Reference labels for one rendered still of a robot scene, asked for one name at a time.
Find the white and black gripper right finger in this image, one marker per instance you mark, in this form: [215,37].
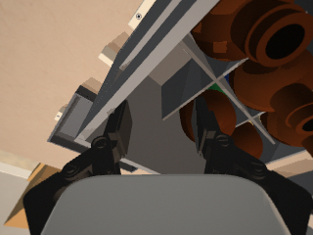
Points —
[292,201]

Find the grey rectangular tray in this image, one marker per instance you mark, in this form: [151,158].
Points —
[71,120]

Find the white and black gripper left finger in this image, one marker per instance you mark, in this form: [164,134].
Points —
[101,159]

